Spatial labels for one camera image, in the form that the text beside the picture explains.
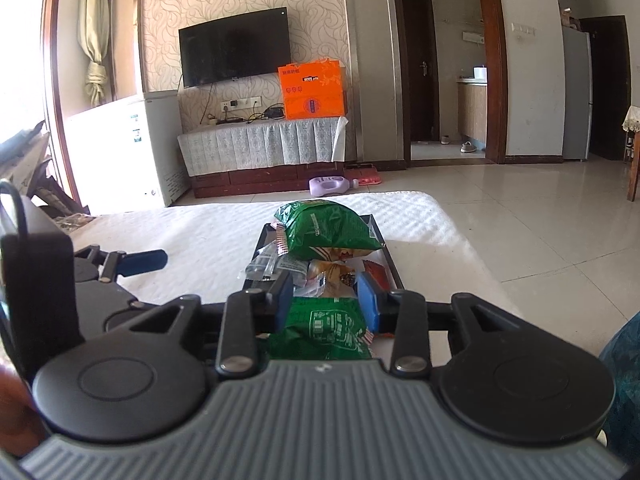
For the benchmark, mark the dark wooden door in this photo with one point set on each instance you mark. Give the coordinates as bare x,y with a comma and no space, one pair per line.
420,60

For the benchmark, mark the grey slipper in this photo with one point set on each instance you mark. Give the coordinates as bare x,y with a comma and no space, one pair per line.
468,148

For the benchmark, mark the wooden kitchen cabinet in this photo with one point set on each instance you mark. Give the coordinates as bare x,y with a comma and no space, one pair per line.
472,112

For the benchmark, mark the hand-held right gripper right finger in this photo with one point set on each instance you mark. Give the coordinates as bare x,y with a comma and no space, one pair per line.
367,305

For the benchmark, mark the dining table with lace cloth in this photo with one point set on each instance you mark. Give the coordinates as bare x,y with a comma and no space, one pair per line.
632,135

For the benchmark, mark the dark patterned clothing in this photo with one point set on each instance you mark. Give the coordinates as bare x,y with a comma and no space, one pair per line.
625,390

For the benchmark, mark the leaning grey board stack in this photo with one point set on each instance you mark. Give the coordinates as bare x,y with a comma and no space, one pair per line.
35,165

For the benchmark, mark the pink plastic tray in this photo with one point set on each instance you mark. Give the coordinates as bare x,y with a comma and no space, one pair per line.
365,175

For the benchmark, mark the white lace cloth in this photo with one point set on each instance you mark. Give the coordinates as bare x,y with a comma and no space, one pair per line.
250,147

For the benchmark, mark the orange cardboard box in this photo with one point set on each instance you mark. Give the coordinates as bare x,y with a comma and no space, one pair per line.
312,90

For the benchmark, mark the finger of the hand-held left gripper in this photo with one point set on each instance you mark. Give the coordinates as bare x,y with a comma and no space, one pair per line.
145,260

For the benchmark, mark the green snack bag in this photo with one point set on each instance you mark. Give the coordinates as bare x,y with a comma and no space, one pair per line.
320,330
330,227

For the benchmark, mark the white chest freezer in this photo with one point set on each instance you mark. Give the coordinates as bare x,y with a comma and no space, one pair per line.
120,155

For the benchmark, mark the grey cardboard box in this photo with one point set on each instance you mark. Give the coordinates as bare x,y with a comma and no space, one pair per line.
395,275

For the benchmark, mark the person's left forearm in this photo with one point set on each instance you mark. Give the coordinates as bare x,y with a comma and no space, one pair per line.
17,410

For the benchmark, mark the purple plastic bottle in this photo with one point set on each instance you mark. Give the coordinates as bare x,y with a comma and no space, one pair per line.
327,186

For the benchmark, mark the beige curtain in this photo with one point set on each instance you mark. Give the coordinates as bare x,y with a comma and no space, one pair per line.
97,25

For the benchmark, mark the grey silver snack packet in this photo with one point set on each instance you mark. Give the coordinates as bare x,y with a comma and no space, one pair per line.
270,266

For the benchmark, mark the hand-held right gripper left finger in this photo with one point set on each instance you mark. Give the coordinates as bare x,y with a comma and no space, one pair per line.
285,305

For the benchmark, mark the white pot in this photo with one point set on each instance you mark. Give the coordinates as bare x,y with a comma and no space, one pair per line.
480,72

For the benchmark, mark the dark wooden television cabinet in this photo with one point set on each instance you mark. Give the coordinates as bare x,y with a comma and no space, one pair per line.
260,182

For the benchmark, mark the black wall television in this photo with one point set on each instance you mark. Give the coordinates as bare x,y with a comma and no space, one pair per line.
235,47

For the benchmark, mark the long orange snack packet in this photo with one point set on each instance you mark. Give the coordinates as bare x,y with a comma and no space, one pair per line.
377,275

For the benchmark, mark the white wall outlets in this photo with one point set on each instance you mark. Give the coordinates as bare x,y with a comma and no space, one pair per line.
240,103

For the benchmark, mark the beige snack packet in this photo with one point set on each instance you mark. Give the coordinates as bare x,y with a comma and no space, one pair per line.
325,272

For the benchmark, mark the grey refrigerator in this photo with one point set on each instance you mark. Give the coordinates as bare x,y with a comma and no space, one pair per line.
576,95

